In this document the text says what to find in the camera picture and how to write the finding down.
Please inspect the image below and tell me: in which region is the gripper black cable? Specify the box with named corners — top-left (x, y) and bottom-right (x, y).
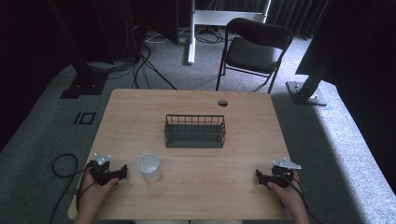
top-left (49, 153), bottom-right (94, 224)
top-left (276, 172), bottom-right (321, 224)

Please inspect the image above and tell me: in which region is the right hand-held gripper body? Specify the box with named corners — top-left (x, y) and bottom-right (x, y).
top-left (266, 157), bottom-right (303, 189)

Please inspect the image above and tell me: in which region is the bundle of black floor cables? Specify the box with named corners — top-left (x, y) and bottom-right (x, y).
top-left (87, 29), bottom-right (177, 91)

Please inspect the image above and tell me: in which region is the dark curtain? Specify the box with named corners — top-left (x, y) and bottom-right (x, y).
top-left (218, 0), bottom-right (332, 39)

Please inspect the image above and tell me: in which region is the white plastic cup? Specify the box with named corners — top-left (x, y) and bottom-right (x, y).
top-left (136, 152), bottom-right (163, 184)

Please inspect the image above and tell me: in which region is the person's left hand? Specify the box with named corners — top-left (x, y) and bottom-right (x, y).
top-left (78, 167), bottom-right (120, 216)

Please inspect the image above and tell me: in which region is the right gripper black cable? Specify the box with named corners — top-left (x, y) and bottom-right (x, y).
top-left (276, 172), bottom-right (321, 224)

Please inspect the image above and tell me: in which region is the black folding chair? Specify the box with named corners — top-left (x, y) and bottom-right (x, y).
top-left (215, 17), bottom-right (294, 94)

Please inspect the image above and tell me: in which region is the person's right hand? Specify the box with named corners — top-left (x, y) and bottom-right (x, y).
top-left (266, 169), bottom-right (304, 216)

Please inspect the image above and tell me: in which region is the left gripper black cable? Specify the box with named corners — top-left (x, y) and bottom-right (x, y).
top-left (49, 153), bottom-right (94, 224)

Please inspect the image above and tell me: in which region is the dark wire basket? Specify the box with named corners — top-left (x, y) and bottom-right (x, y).
top-left (163, 114), bottom-right (227, 149)

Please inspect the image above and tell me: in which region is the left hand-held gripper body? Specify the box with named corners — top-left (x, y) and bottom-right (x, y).
top-left (88, 152), bottom-right (120, 187)

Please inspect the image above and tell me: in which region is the white desk frame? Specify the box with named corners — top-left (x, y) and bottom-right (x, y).
top-left (187, 0), bottom-right (273, 65)

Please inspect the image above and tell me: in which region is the black metal stand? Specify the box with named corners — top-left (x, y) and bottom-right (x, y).
top-left (285, 59), bottom-right (331, 107)
top-left (46, 0), bottom-right (109, 100)

